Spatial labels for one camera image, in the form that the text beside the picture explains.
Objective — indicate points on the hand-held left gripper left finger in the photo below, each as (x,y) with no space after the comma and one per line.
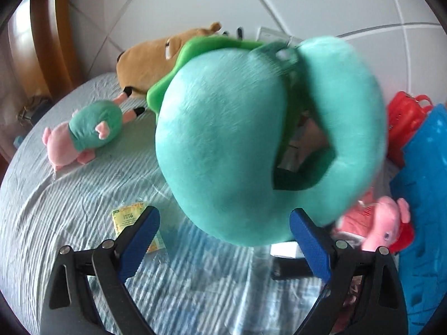
(139,240)

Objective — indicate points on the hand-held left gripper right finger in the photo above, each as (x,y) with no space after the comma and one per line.
(310,247)

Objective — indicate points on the large teal plush toy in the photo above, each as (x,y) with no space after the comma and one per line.
(216,129)

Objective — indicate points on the yellow snack packet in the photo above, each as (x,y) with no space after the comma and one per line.
(124,218)

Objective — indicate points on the small white box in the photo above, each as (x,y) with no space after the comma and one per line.
(283,250)

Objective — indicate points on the pink packet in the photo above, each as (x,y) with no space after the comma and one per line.
(352,221)

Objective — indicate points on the pig plush in red dress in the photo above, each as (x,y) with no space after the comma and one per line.
(384,220)

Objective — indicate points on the pig plush in green dress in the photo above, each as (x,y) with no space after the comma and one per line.
(94,125)

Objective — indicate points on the blue plastic basket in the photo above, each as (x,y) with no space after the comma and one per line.
(422,181)

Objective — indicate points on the brown capybara plush toy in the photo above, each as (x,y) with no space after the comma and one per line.
(146,62)

